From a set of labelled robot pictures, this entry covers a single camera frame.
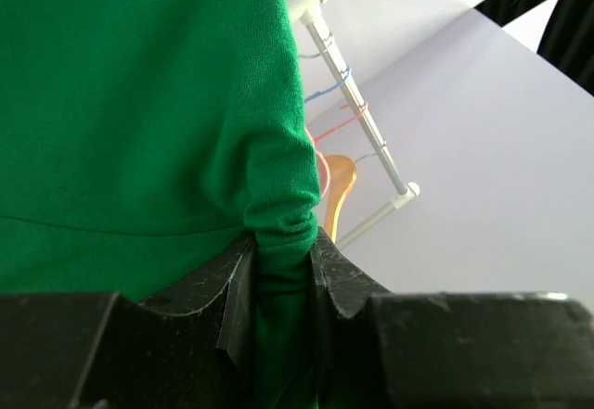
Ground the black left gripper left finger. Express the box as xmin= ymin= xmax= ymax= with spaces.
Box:
xmin=1 ymin=233 xmax=255 ymax=409

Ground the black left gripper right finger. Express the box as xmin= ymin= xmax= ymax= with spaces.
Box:
xmin=310 ymin=233 xmax=593 ymax=408

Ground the pink plastic hanger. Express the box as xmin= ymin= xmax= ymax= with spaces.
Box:
xmin=305 ymin=129 xmax=330 ymax=197

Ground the green t shirt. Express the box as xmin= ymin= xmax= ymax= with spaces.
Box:
xmin=1 ymin=0 xmax=320 ymax=408

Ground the orange wooden hanger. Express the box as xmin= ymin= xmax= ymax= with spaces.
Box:
xmin=316 ymin=153 xmax=377 ymax=242

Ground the pink hanger middle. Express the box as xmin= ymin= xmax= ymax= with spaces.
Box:
xmin=313 ymin=101 xmax=368 ymax=144

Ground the white clothes rack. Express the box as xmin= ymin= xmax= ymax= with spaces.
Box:
xmin=288 ymin=0 xmax=420 ymax=249

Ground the blue wire hanger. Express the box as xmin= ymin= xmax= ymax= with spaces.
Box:
xmin=304 ymin=67 xmax=352 ymax=104

